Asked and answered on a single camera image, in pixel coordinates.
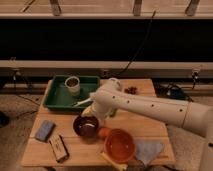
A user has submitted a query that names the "dark brown bowl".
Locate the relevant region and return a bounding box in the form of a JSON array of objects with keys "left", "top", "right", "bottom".
[{"left": 73, "top": 116, "right": 99, "bottom": 138}]

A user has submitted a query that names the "orange bowl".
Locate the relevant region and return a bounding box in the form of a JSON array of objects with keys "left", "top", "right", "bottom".
[{"left": 104, "top": 129, "right": 135, "bottom": 163}]

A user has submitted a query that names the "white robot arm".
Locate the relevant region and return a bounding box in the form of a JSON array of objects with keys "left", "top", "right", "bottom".
[{"left": 82, "top": 78, "right": 213, "bottom": 171}]

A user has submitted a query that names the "green plastic tray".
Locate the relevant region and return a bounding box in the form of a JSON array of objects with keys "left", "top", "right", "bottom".
[{"left": 43, "top": 75, "right": 100, "bottom": 112}]

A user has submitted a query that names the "bunch of dark grapes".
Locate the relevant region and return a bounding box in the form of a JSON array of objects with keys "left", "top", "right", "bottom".
[{"left": 124, "top": 86, "right": 138, "bottom": 95}]

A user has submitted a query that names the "green cucumber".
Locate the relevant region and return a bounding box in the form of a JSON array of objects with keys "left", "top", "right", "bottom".
[{"left": 109, "top": 109, "right": 117, "bottom": 117}]

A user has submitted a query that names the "white cup with brown contents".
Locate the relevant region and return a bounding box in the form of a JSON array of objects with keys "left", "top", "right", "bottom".
[{"left": 65, "top": 76, "right": 80, "bottom": 97}]

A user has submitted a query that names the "orange fruit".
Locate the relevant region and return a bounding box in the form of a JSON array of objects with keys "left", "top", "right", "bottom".
[{"left": 98, "top": 127, "right": 111, "bottom": 139}]

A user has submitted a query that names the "blue power device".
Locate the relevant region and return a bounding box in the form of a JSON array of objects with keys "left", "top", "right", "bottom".
[{"left": 168, "top": 89, "right": 186, "bottom": 100}]

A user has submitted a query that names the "blue sponge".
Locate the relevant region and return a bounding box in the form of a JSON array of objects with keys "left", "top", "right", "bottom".
[{"left": 35, "top": 120, "right": 55, "bottom": 142}]

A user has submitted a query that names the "grey folded cloth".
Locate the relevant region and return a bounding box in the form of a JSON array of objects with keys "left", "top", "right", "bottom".
[{"left": 135, "top": 139, "right": 164, "bottom": 166}]

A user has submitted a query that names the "yellow banana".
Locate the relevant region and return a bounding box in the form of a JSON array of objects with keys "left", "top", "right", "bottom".
[{"left": 101, "top": 152, "right": 127, "bottom": 171}]

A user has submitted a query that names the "black cable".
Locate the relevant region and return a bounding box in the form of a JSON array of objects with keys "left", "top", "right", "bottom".
[{"left": 117, "top": 9, "right": 157, "bottom": 76}]

